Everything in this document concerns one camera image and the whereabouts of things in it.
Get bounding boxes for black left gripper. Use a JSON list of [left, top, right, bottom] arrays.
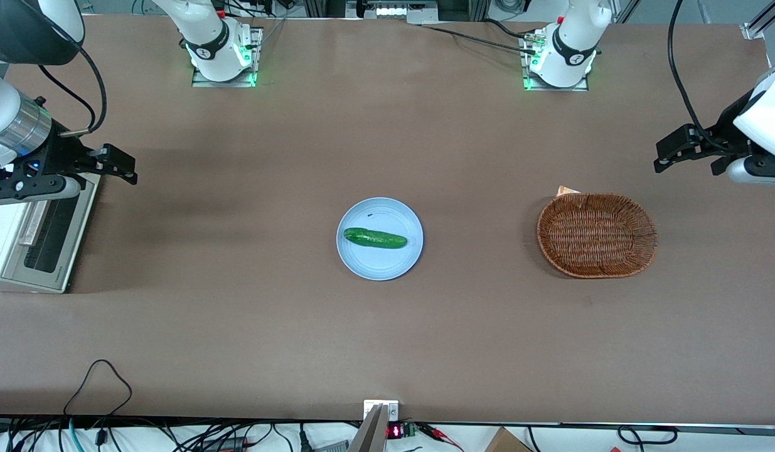
[[653, 91, 759, 177]]

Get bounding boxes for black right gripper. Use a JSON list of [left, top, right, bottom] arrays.
[[0, 129, 139, 189]]

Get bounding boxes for grey glass oven door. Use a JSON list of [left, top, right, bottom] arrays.
[[1, 175, 101, 294]]

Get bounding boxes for brown oval wicker basket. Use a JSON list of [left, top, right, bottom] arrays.
[[537, 193, 658, 279]]

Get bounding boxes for green cucumber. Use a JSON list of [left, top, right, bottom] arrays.
[[343, 227, 409, 250]]

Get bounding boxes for light blue round plate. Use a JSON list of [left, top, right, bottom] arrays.
[[336, 197, 424, 281]]

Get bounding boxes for black power adapter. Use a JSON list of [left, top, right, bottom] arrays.
[[199, 436, 250, 452]]

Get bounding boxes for grey lit control box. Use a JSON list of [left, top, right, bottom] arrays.
[[345, 0, 439, 19]]

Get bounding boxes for brown cardboard box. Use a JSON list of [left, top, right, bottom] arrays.
[[484, 427, 533, 452]]

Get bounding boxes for grey metal bar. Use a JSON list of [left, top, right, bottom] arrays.
[[348, 404, 389, 452]]

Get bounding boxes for red clip leads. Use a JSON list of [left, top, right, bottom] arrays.
[[419, 424, 464, 451]]

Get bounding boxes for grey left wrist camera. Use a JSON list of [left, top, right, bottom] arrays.
[[726, 156, 775, 186]]

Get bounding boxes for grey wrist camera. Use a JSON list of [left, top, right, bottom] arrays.
[[0, 176, 82, 206], [726, 156, 775, 186]]

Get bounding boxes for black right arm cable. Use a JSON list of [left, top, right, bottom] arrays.
[[39, 35, 107, 136]]

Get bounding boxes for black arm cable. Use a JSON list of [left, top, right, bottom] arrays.
[[668, 0, 739, 154], [39, 35, 107, 136]]

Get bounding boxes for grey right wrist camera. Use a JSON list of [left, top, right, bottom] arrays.
[[0, 176, 82, 206]]

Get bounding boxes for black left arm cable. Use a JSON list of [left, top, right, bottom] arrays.
[[668, 0, 739, 154]]

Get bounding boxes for aluminium frame profile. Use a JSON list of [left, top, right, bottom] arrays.
[[740, 0, 775, 41]]

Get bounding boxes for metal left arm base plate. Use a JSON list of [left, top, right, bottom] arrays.
[[520, 30, 590, 92]]

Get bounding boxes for thin black looped cable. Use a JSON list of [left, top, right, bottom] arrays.
[[63, 359, 134, 416]]

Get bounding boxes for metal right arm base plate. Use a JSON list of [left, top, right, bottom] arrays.
[[191, 26, 264, 89]]

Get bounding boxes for black cable on table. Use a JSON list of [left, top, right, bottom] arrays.
[[419, 19, 538, 55]]

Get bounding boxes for black coiled cable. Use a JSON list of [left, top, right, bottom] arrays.
[[616, 425, 678, 446]]

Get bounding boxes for white metal bracket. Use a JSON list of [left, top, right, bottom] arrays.
[[363, 400, 400, 422]]

